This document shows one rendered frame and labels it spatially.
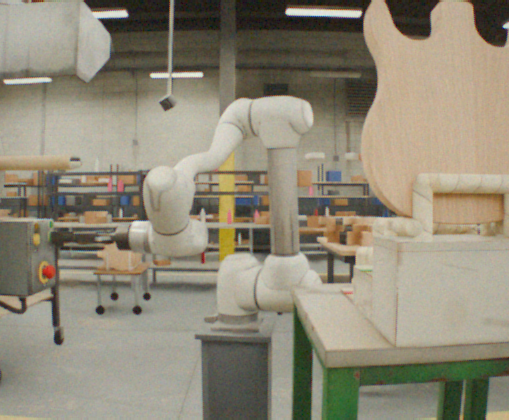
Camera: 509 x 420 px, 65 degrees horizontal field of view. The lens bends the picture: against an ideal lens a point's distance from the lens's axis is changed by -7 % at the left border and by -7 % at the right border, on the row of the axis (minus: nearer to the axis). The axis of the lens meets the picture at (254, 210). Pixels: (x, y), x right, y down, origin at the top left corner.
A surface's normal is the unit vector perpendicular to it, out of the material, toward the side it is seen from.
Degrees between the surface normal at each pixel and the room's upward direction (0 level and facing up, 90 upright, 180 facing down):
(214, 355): 90
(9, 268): 90
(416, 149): 90
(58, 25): 90
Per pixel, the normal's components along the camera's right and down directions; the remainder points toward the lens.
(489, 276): 0.00, 0.01
